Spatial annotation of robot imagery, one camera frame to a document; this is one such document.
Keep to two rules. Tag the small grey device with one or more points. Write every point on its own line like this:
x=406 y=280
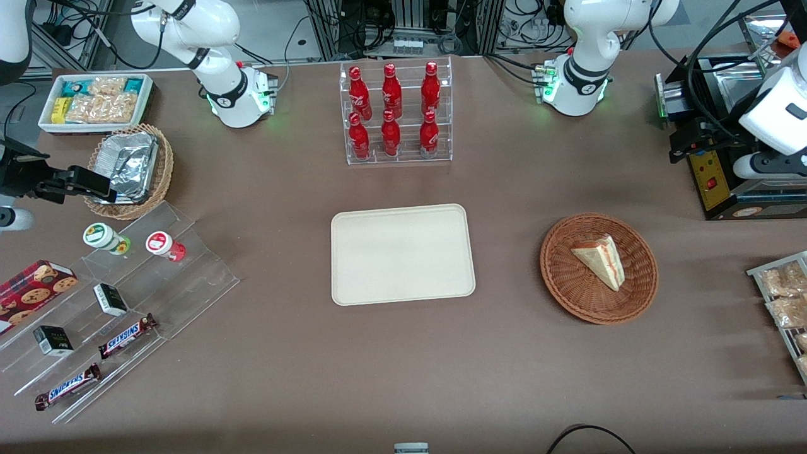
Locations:
x=411 y=449

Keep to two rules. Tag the brown round wicker basket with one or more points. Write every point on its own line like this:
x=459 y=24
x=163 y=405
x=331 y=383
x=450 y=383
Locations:
x=567 y=284

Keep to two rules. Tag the yellow snack packet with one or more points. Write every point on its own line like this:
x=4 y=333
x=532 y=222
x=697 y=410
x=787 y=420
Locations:
x=60 y=110

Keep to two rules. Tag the aluminium foil tray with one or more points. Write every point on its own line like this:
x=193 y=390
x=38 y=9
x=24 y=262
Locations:
x=129 y=164

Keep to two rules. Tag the small black box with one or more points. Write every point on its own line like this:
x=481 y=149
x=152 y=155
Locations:
x=53 y=340
x=110 y=299

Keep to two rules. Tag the triangle sandwich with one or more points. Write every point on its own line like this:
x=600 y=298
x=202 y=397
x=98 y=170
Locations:
x=602 y=258

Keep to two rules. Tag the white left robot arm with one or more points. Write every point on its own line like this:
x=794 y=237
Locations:
x=580 y=75

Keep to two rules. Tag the light tan wicker basket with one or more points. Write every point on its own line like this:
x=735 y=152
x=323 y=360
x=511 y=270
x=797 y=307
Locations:
x=165 y=167

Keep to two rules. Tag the small clear cracker bag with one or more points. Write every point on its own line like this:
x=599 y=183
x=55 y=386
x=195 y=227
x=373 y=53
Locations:
x=107 y=86

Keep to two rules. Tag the aluminium frame rack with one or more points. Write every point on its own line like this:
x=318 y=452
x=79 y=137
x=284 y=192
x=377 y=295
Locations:
x=479 y=25

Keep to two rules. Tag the black food warmer machine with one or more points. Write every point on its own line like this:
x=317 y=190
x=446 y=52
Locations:
x=712 y=183

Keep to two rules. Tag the teal snack packet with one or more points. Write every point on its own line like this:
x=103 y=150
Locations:
x=133 y=85
x=74 y=88

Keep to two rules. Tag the cream plastic tray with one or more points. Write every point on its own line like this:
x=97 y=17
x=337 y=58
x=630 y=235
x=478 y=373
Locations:
x=403 y=255

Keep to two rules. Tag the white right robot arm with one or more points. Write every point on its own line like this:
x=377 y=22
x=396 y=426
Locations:
x=227 y=94

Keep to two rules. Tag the clear acrylic stepped shelf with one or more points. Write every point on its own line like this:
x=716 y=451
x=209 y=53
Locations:
x=189 y=284

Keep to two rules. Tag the snickers bar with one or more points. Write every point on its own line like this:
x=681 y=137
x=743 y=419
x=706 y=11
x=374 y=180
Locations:
x=126 y=336
x=68 y=386

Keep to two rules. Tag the red tartan cookie box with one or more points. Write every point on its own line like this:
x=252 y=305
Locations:
x=31 y=293

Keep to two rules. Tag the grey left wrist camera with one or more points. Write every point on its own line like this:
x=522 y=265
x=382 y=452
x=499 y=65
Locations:
x=788 y=167

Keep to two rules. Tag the red cola bottle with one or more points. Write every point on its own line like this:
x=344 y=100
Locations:
x=430 y=88
x=391 y=135
x=429 y=135
x=359 y=139
x=359 y=94
x=391 y=91

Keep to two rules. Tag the clear acrylic bottle rack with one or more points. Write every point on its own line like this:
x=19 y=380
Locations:
x=410 y=154

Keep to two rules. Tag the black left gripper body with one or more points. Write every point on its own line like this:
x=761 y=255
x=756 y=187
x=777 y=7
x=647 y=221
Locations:
x=711 y=134

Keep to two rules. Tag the clear bag of pastries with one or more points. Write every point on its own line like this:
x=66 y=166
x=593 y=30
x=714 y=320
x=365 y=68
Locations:
x=802 y=342
x=788 y=312
x=785 y=279
x=803 y=364

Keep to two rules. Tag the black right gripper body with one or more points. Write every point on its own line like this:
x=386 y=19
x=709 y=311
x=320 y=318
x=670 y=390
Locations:
x=19 y=173

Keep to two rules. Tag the steel warmer pan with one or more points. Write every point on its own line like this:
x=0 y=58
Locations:
x=741 y=88

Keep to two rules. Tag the red label yogurt cup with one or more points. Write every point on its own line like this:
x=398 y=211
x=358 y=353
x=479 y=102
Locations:
x=161 y=243

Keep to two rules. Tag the white power strip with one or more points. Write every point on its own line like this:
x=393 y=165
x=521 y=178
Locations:
x=408 y=46

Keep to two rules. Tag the green label yogurt cup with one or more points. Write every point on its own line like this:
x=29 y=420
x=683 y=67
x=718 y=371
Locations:
x=99 y=235

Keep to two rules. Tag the white rectangular bin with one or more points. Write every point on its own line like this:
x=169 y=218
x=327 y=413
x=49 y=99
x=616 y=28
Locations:
x=148 y=104

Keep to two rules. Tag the large clear cracker bag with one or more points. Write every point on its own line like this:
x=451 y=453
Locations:
x=104 y=109

